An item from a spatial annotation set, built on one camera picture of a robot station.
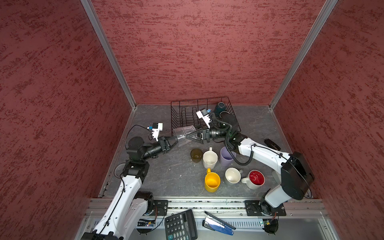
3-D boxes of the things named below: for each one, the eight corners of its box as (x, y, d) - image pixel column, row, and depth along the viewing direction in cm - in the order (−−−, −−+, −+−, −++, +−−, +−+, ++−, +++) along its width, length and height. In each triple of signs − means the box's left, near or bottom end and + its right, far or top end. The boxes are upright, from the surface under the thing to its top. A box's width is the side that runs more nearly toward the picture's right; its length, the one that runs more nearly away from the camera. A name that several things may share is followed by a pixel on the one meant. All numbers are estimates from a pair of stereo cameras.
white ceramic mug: (207, 172, 88) (209, 166, 79) (199, 161, 92) (199, 153, 84) (218, 165, 91) (220, 158, 82) (209, 154, 95) (210, 146, 87)
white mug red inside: (240, 182, 84) (243, 178, 78) (245, 170, 89) (249, 165, 82) (257, 192, 81) (262, 188, 75) (261, 179, 86) (266, 174, 79)
